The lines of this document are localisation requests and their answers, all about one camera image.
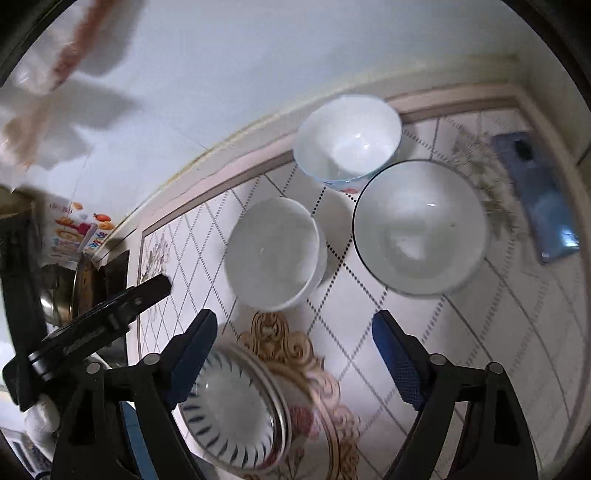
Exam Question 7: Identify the wok with lid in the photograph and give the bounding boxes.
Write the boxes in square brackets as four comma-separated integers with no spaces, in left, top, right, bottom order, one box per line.
[40,254,104,327]

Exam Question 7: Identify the blue smartphone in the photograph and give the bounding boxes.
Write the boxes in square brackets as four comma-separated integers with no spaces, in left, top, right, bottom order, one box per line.
[491,131,579,264]

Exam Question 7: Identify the large white bowl dark rim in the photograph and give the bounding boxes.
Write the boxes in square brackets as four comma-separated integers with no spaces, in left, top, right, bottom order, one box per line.
[352,159,491,297]

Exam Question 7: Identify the white plate pink flowers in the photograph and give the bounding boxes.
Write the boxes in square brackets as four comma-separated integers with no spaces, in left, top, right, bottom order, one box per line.
[257,363,343,480]

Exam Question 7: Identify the plain white bowl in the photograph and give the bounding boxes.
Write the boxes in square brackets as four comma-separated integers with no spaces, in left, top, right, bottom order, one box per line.
[224,197,328,312]

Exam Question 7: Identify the white bowl blue rim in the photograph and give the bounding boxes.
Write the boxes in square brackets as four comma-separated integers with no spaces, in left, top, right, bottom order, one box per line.
[293,95,403,194]

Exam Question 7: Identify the white plate blue leaf pattern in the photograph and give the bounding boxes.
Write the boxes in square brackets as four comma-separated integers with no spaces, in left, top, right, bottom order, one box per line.
[179,342,291,476]

